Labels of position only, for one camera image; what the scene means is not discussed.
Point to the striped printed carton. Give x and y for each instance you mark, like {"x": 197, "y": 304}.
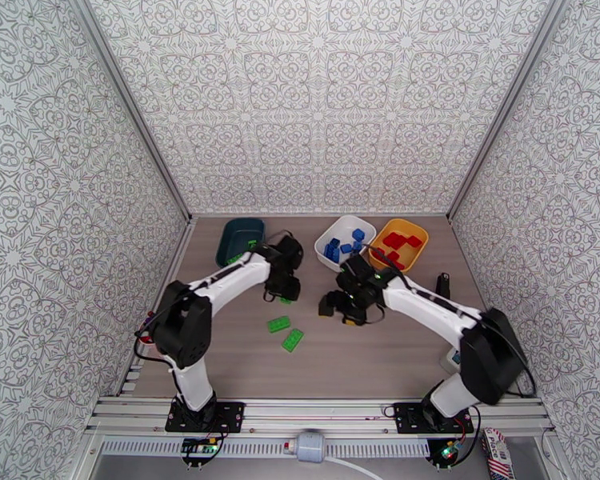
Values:
{"x": 497, "y": 456}

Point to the white tube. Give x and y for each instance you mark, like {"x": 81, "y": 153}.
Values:
{"x": 352, "y": 468}

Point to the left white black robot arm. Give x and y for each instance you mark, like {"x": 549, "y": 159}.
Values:
{"x": 230, "y": 283}

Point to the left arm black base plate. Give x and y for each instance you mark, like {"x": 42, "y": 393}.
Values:
{"x": 230, "y": 416}

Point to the aluminium frame post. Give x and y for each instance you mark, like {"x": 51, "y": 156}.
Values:
{"x": 134, "y": 108}
{"x": 505, "y": 108}

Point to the yellow plastic container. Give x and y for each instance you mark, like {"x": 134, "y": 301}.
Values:
{"x": 405, "y": 226}

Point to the small white blue box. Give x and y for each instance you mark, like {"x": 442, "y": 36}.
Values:
{"x": 451, "y": 359}

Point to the small black stand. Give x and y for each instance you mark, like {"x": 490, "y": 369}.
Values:
{"x": 443, "y": 286}

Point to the aluminium mounting rail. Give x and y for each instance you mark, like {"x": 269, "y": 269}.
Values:
{"x": 320, "y": 411}

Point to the dark teal plastic container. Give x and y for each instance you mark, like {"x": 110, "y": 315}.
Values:
{"x": 230, "y": 233}

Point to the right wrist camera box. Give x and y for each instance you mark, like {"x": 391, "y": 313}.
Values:
{"x": 355, "y": 271}

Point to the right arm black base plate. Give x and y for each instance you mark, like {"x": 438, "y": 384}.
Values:
{"x": 405, "y": 418}

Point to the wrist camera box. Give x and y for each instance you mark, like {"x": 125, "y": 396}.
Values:
{"x": 291, "y": 249}
{"x": 355, "y": 271}

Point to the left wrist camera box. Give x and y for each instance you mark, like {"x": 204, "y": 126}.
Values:
{"x": 291, "y": 249}

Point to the white cylindrical device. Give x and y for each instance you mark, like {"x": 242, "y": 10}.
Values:
{"x": 310, "y": 446}

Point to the white plastic container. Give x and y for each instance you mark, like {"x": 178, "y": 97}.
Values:
{"x": 342, "y": 228}

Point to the small purple red tool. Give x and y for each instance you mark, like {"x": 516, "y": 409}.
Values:
{"x": 150, "y": 321}

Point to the aluminium side rail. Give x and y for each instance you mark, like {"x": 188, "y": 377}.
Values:
{"x": 177, "y": 253}

